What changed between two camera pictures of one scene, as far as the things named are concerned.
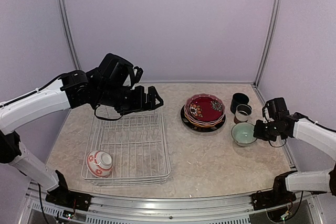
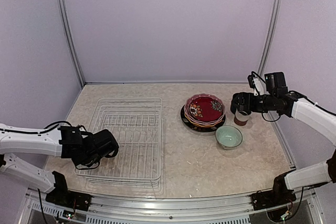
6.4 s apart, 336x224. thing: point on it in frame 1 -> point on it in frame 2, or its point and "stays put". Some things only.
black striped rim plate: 199,128 stays put
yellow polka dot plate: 202,124 stays put
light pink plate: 202,123 stays put
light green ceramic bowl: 242,134 -> 228,137
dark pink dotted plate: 205,108 stays put
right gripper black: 259,134 -> 250,106
